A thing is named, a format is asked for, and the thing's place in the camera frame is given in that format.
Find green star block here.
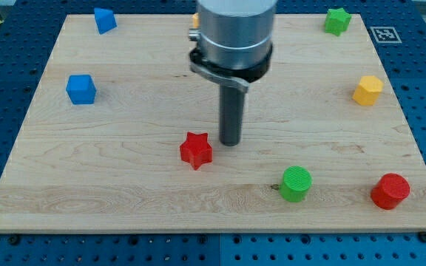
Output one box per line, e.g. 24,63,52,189
324,7,352,36

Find wooden board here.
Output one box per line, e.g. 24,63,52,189
0,14,426,234

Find blue cube block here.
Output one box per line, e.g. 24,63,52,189
66,75,96,105

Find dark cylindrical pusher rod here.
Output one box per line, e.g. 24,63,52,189
219,86,246,146

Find yellow hexagon block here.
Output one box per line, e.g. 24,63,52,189
352,75,384,106

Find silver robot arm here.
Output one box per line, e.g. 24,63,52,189
197,0,277,70

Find black clamp ring with bracket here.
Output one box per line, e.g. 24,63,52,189
188,44,274,94

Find yellow block behind arm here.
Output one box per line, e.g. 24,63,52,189
192,13,200,28

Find red star block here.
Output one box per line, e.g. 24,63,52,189
180,132,213,171

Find red cylinder block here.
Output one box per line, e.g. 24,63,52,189
371,173,410,210

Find green cylinder block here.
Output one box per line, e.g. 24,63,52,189
279,166,312,202

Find white fiducial marker tag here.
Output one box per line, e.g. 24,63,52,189
370,27,402,44

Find blue triangular block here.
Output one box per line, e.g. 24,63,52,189
94,7,117,35

